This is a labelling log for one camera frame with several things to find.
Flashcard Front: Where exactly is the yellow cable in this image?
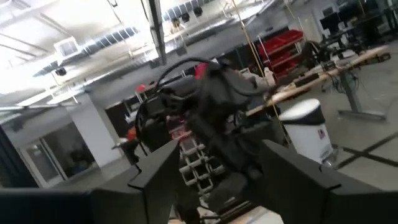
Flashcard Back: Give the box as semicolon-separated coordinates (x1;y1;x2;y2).
231;0;290;144

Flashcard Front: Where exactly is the white trash can black rim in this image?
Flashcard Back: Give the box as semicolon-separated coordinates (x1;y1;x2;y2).
279;98;335;167

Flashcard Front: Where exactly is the wooden background table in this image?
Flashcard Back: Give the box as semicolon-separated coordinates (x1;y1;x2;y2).
245;45;391;121

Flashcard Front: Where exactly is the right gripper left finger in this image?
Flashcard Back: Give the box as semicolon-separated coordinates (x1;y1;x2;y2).
91;139;182;224

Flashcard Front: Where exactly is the red storage bin rack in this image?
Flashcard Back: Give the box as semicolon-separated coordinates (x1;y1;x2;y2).
256;29;304;78

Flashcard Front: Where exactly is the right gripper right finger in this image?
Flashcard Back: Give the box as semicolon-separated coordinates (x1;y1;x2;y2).
260;139;342;224

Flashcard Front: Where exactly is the white lattice rack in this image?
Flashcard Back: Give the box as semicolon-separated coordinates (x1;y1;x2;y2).
178;136;225;194

